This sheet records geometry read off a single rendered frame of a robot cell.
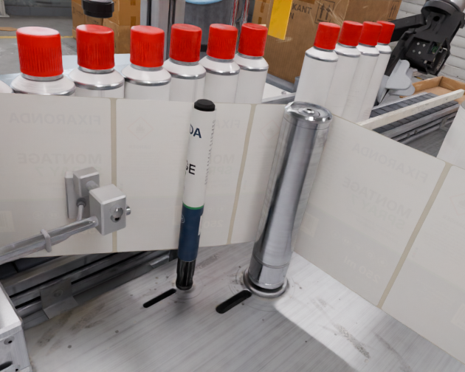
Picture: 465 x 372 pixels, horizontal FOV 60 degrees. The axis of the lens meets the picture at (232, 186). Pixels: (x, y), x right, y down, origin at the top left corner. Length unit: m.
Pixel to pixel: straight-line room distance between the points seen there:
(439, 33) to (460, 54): 4.18
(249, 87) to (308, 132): 0.23
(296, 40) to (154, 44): 0.79
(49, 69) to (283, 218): 0.23
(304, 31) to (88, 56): 0.83
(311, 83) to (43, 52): 0.41
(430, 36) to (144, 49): 0.63
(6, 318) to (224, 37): 0.35
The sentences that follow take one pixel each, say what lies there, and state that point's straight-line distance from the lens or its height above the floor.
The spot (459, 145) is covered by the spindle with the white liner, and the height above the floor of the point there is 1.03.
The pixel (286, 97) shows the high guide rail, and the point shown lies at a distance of 0.69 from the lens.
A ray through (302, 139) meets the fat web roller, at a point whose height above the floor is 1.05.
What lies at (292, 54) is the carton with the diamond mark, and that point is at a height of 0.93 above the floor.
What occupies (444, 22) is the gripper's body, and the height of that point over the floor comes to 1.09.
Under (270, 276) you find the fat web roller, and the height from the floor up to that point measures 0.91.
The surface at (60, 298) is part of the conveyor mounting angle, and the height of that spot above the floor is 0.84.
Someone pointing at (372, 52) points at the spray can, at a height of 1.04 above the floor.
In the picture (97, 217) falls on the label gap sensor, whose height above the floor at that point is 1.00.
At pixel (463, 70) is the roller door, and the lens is 5.10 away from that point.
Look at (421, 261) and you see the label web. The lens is 0.35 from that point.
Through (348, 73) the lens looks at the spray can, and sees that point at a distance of 0.72.
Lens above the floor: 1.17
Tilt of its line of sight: 31 degrees down
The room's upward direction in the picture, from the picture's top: 10 degrees clockwise
